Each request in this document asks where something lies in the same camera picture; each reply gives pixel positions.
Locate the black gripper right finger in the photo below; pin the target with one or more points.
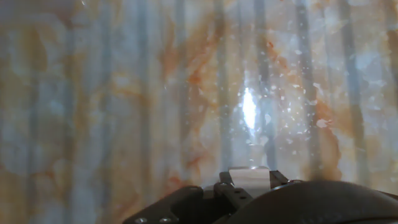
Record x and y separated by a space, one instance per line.
276 179

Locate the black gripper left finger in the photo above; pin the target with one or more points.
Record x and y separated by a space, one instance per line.
186 202

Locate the small wooden block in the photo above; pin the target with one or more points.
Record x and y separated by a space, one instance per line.
248 182

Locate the orange marble pattern mat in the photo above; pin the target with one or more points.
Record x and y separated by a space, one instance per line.
93 93

